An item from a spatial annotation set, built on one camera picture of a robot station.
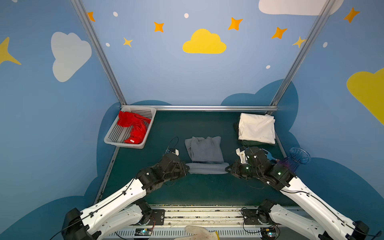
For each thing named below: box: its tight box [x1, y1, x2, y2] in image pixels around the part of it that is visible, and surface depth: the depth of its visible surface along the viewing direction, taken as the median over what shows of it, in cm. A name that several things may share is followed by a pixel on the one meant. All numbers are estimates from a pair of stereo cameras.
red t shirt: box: [117, 111, 151, 144], surface depth 106 cm
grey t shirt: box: [185, 136, 230, 175], surface depth 98 cm
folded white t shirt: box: [238, 113, 276, 144], surface depth 106 cm
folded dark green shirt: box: [241, 139, 276, 146], surface depth 103 cm
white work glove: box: [174, 225, 219, 240], surface depth 72 cm
